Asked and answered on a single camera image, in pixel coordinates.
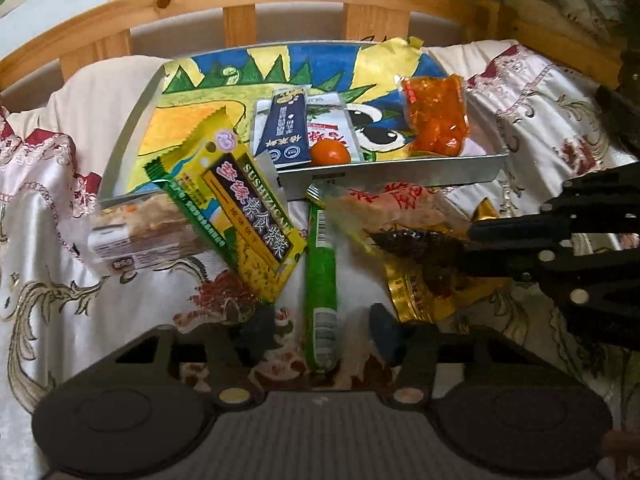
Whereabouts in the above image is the white green seaweed snack packet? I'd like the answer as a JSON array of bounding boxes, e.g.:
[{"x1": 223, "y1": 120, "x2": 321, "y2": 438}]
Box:
[{"x1": 250, "y1": 92, "x2": 363, "y2": 162}]

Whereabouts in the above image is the small orange mandarin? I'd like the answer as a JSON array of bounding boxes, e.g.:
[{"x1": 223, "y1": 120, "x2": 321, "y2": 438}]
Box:
[{"x1": 309, "y1": 139, "x2": 352, "y2": 166}]

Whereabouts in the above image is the silver tray with dinosaur drawing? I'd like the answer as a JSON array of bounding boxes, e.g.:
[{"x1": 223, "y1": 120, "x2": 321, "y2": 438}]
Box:
[{"x1": 100, "y1": 38, "x2": 508, "y2": 200}]

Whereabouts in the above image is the clear red-print peanut snack bag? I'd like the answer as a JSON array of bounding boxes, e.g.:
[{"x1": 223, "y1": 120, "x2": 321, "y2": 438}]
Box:
[{"x1": 318, "y1": 182, "x2": 470, "y2": 249}]

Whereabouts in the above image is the blue calcium milk powder sachet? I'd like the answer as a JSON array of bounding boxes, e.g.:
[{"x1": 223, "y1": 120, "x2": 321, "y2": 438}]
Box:
[{"x1": 258, "y1": 87, "x2": 311, "y2": 168}]

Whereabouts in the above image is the green sausage stick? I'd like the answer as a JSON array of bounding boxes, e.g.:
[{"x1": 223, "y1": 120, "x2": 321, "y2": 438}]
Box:
[{"x1": 304, "y1": 184, "x2": 338, "y2": 374}]

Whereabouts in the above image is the clear nut bar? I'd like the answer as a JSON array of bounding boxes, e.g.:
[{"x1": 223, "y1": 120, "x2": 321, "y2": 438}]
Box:
[{"x1": 87, "y1": 192, "x2": 208, "y2": 274}]

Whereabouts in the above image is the wooden sofa backrest frame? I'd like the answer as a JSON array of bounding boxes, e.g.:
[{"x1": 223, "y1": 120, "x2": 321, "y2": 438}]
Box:
[{"x1": 0, "y1": 0, "x2": 626, "y2": 91}]

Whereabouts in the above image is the cream cushion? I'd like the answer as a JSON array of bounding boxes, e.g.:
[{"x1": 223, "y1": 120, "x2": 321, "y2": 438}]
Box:
[{"x1": 0, "y1": 39, "x2": 522, "y2": 181}]

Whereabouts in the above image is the orange jelly snack bag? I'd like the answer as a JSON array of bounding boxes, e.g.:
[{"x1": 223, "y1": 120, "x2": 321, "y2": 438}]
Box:
[{"x1": 399, "y1": 75, "x2": 470, "y2": 157}]

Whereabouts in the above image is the floral satin sofa cover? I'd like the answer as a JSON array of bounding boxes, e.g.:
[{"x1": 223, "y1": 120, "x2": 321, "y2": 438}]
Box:
[{"x1": 1, "y1": 40, "x2": 639, "y2": 479}]

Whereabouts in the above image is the gold foil snack bag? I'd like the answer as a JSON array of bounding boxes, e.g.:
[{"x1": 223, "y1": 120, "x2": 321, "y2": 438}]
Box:
[{"x1": 364, "y1": 196, "x2": 508, "y2": 323}]

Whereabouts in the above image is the yellow green sushi seaweed packet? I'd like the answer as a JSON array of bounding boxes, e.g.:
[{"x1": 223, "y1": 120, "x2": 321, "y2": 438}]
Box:
[{"x1": 144, "y1": 108, "x2": 306, "y2": 302}]

